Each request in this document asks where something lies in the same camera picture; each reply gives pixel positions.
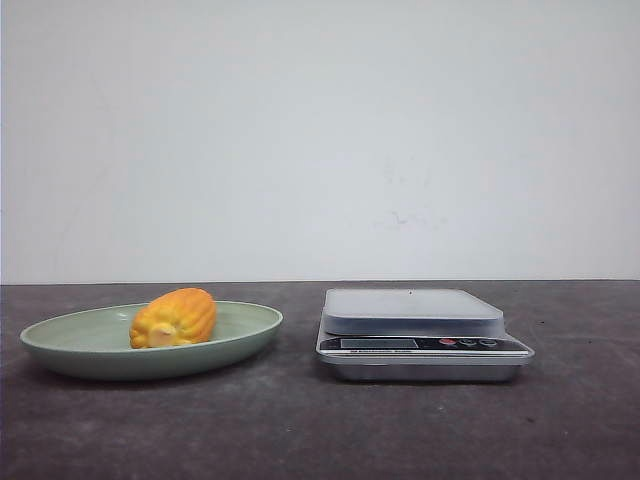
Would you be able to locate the silver digital kitchen scale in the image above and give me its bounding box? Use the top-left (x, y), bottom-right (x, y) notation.
top-left (316, 288), bottom-right (535, 382)

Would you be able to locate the yellow corn cob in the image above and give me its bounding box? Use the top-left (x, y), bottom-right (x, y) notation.
top-left (129, 288), bottom-right (217, 349)

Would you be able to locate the light green oval plate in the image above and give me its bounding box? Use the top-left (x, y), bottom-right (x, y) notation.
top-left (20, 301), bottom-right (283, 381)

